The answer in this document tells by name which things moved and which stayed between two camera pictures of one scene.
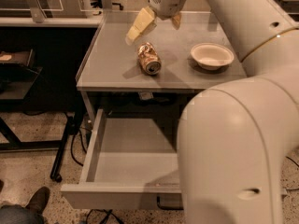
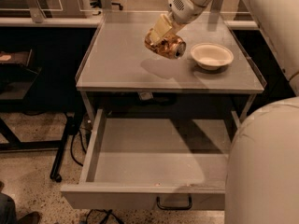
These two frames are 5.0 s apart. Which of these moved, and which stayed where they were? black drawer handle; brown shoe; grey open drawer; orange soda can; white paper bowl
Moved: brown shoe; orange soda can
Stayed: black drawer handle; grey open drawer; white paper bowl
